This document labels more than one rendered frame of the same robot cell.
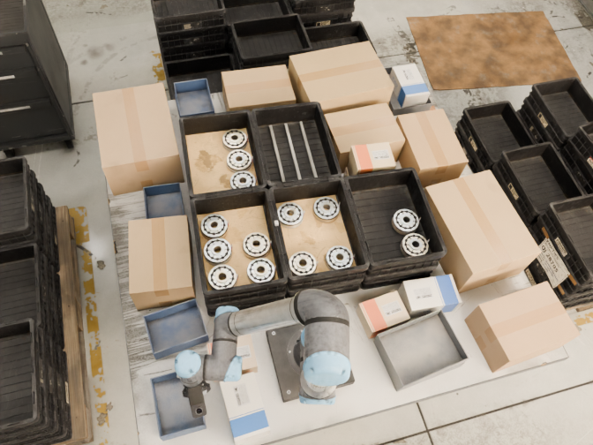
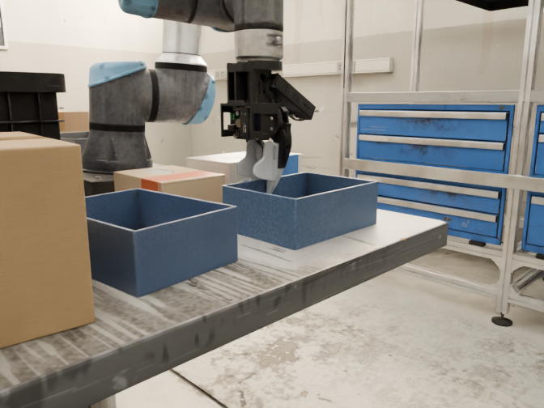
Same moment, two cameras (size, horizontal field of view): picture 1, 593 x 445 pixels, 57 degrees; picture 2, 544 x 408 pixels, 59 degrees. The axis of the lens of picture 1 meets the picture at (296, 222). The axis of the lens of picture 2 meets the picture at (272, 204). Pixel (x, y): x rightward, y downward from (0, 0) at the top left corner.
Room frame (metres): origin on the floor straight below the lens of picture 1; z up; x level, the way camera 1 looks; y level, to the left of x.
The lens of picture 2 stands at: (0.69, 0.98, 0.90)
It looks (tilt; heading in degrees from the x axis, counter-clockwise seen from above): 12 degrees down; 247
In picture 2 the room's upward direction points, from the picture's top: straight up
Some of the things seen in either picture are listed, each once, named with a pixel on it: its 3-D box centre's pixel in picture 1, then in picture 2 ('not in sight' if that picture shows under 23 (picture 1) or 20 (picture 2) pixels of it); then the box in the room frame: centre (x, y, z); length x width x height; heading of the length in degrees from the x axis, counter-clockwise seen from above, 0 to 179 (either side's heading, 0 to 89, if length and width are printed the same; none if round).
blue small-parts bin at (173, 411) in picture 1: (178, 403); (302, 205); (0.36, 0.32, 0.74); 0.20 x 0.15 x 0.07; 23
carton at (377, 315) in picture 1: (382, 314); not in sight; (0.78, -0.37, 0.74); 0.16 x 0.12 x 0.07; 118
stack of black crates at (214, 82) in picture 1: (204, 90); not in sight; (2.22, 0.65, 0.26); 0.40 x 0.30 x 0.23; 112
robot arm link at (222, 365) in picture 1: (223, 362); (223, 4); (0.43, 0.16, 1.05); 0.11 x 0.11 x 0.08; 5
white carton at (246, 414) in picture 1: (244, 408); (246, 178); (0.37, 0.09, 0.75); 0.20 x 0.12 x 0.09; 25
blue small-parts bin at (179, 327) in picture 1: (176, 328); (138, 232); (0.62, 0.38, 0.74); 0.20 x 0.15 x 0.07; 119
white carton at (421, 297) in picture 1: (429, 296); not in sight; (0.87, -0.55, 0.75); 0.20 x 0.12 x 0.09; 107
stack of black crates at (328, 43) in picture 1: (334, 63); not in sight; (2.53, -0.10, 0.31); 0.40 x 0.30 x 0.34; 112
